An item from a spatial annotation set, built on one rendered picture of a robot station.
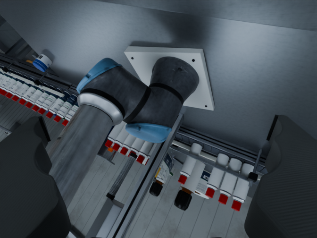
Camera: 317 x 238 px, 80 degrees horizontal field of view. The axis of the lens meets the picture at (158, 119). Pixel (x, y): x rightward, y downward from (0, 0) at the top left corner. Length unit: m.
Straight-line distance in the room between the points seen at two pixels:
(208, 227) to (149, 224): 0.92
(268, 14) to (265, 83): 0.19
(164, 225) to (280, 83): 3.05
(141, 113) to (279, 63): 0.34
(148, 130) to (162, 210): 3.01
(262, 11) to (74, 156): 0.44
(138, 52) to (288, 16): 0.38
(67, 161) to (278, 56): 0.48
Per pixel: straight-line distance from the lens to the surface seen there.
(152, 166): 0.79
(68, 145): 0.40
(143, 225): 3.53
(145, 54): 0.62
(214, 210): 3.26
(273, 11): 0.45
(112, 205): 0.80
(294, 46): 0.49
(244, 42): 0.50
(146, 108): 0.47
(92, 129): 0.41
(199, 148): 0.96
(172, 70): 0.55
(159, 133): 0.48
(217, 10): 0.47
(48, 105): 1.45
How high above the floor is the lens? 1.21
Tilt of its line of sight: 21 degrees down
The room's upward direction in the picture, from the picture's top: 151 degrees counter-clockwise
